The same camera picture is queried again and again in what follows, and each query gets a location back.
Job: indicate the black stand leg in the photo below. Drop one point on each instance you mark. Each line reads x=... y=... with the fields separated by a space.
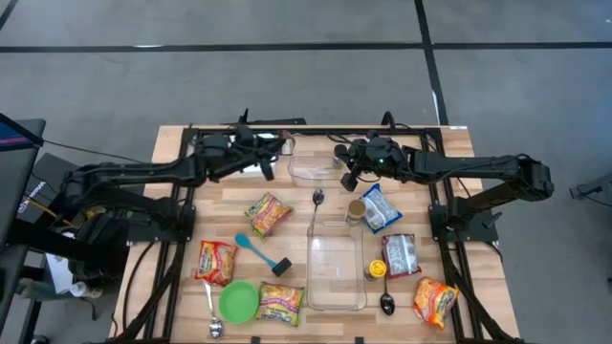
x=590 y=191

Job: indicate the white plastic bottle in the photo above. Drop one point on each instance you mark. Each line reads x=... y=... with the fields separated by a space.
x=81 y=289

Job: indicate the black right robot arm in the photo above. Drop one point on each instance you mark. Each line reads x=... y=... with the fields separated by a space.
x=464 y=165

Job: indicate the yellow-lid spice jar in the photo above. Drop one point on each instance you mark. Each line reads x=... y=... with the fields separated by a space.
x=377 y=269

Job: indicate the dark metal spoon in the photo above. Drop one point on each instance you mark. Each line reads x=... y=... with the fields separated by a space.
x=387 y=303

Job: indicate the black monitor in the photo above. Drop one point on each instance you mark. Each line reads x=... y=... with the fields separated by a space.
x=19 y=167

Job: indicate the black-lid spice jar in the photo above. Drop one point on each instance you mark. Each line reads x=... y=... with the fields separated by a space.
x=340 y=154

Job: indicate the teal plastic spoon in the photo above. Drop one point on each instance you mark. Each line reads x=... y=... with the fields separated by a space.
x=244 y=241

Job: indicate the large clear plastic bin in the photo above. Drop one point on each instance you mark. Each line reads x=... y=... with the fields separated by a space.
x=334 y=267

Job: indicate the silver metal spoon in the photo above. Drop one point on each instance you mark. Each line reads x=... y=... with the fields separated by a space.
x=215 y=328
x=318 y=196

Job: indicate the blue ramen packet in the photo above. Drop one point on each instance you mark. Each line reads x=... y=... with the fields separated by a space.
x=380 y=210

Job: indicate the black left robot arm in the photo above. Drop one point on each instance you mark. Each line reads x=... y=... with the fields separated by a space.
x=143 y=169

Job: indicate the brown-lid spice jar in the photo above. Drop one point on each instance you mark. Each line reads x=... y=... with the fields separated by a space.
x=356 y=209

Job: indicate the white box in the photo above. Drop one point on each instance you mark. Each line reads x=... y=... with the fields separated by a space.
x=59 y=274

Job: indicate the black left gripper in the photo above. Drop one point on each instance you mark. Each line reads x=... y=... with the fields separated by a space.
x=225 y=155

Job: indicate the black aluminium rig frame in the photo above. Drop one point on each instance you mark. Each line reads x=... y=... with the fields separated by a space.
x=315 y=131

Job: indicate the small clear plastic bin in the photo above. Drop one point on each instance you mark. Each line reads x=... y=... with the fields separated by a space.
x=311 y=174

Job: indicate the black spice tin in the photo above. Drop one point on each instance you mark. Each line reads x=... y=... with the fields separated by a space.
x=282 y=266

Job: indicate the brown spice packet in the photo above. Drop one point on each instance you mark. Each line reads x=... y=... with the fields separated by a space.
x=287 y=143

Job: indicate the green plastic bowl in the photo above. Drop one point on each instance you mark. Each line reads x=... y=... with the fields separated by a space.
x=236 y=302

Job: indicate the red and white ramen packet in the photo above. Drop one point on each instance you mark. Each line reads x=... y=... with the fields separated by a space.
x=400 y=255

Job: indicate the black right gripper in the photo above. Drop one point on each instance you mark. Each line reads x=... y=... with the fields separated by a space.
x=385 y=160

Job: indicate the black computer case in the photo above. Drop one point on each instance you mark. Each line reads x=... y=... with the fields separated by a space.
x=40 y=172

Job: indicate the orange red ramen packet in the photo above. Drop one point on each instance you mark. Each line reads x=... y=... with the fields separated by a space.
x=434 y=301
x=215 y=263

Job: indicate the lime chili shrimp ramen packet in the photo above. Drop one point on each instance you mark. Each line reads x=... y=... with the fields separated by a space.
x=268 y=215
x=280 y=303

